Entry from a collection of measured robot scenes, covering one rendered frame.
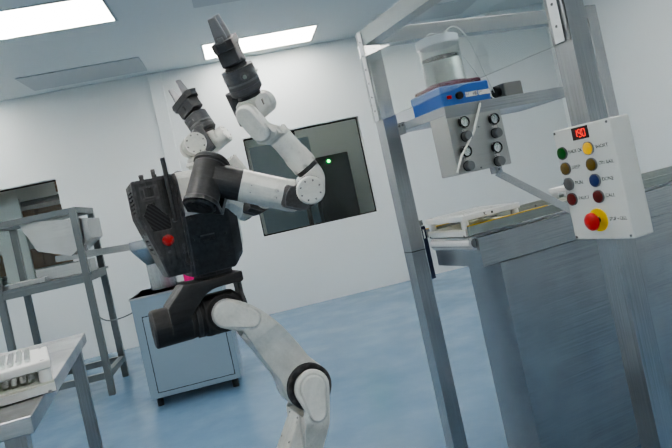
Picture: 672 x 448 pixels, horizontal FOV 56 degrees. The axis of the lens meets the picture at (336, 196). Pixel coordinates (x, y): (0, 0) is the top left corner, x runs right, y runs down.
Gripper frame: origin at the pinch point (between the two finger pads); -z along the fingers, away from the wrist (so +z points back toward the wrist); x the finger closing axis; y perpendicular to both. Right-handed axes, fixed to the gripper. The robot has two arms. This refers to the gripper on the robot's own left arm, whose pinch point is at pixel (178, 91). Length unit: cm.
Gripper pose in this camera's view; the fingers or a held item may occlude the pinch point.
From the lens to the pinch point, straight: 237.8
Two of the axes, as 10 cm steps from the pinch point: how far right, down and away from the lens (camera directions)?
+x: 6.2, -5.2, -5.9
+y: -5.4, 2.5, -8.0
